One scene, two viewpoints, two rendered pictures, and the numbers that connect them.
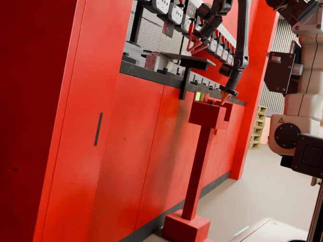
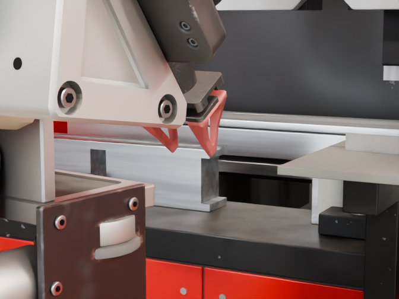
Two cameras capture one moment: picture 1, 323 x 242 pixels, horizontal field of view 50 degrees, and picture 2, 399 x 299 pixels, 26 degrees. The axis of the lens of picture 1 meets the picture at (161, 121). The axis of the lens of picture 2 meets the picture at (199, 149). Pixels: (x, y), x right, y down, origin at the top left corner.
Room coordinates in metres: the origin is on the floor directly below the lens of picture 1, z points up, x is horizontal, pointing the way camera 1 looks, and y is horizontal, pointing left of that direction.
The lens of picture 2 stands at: (1.74, -1.12, 1.16)
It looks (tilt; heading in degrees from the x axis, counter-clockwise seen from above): 9 degrees down; 95
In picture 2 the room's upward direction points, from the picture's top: straight up
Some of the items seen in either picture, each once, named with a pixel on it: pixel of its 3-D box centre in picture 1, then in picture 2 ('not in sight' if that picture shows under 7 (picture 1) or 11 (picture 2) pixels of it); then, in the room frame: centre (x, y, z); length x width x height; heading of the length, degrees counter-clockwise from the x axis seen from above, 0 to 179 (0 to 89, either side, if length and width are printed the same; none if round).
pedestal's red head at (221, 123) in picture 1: (211, 110); not in sight; (1.93, -0.26, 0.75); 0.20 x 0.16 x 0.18; 151
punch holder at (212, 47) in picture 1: (209, 39); not in sight; (2.64, -0.23, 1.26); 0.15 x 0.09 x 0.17; 158
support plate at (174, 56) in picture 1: (188, 58); (388, 159); (1.87, -0.07, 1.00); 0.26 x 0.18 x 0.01; 68
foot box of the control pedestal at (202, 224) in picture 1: (190, 229); not in sight; (1.92, -0.29, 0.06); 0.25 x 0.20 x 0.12; 61
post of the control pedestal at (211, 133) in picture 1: (197, 172); not in sight; (1.93, -0.26, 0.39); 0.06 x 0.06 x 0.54; 61
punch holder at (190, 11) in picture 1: (183, 16); not in sight; (2.09, 0.00, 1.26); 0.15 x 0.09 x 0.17; 158
